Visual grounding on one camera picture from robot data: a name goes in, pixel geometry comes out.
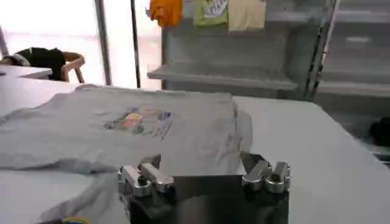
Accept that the thin dark window post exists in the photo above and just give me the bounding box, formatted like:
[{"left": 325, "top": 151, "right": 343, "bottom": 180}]
[{"left": 130, "top": 0, "right": 142, "bottom": 89}]

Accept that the grey printed t-shirt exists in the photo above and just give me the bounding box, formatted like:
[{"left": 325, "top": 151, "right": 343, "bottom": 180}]
[{"left": 0, "top": 83, "right": 254, "bottom": 224}]

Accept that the green hanging shirt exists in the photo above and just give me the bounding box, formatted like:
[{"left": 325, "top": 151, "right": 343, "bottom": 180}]
[{"left": 193, "top": 0, "right": 229, "bottom": 27}]

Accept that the beige hanging shirt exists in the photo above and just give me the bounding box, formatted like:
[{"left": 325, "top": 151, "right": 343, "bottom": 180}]
[{"left": 227, "top": 0, "right": 266, "bottom": 32}]

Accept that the small white table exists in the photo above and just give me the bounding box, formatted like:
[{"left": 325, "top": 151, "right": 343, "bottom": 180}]
[{"left": 0, "top": 64, "right": 54, "bottom": 80}]

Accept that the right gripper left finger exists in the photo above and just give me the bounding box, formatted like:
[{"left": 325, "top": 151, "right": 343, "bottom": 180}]
[{"left": 118, "top": 153, "right": 175, "bottom": 197}]

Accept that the thick grey window post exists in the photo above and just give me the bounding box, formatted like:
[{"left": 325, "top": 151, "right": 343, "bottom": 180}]
[{"left": 93, "top": 0, "right": 113, "bottom": 86}]

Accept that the slim grey window post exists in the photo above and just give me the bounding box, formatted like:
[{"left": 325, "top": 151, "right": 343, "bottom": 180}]
[{"left": 0, "top": 26, "right": 10, "bottom": 59}]

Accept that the black garment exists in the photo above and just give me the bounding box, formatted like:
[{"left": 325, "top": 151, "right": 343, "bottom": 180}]
[{"left": 10, "top": 47, "right": 66, "bottom": 82}]

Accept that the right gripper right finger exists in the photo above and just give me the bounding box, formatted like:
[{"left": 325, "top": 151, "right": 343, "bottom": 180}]
[{"left": 239, "top": 151, "right": 292, "bottom": 194}]

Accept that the wooden chair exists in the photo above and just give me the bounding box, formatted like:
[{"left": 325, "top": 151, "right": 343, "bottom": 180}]
[{"left": 60, "top": 51, "right": 86, "bottom": 84}]

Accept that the orange hanging shirt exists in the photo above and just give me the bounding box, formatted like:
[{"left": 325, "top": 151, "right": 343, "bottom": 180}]
[{"left": 148, "top": 0, "right": 183, "bottom": 29}]

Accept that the grey metal shelf rack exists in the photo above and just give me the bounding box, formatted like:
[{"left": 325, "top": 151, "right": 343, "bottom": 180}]
[
  {"left": 147, "top": 0, "right": 321, "bottom": 100},
  {"left": 306, "top": 0, "right": 390, "bottom": 167}
]

